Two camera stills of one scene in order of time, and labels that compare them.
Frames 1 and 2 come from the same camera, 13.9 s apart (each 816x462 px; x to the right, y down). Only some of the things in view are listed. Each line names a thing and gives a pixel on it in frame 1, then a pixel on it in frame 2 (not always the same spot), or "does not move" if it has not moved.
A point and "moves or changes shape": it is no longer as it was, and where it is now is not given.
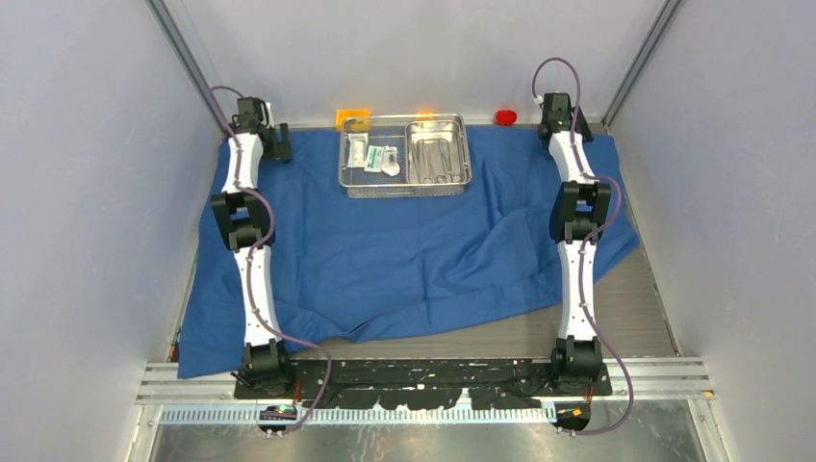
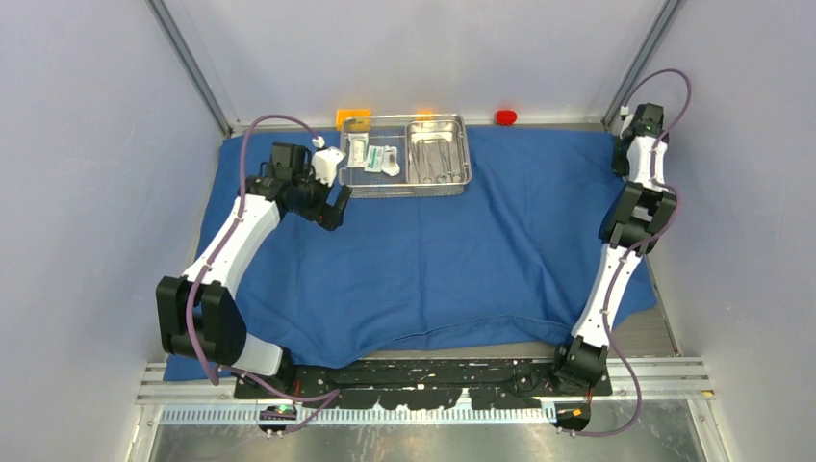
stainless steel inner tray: (436, 152) does not move
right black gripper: (586, 133) to (620, 167)
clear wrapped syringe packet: (390, 164) does not move
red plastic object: (505, 116) does not move
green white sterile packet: (373, 162) does not move
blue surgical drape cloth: (353, 266) moves or changes shape
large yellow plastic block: (353, 119) does not move
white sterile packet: (358, 150) does not move
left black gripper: (280, 150) to (332, 216)
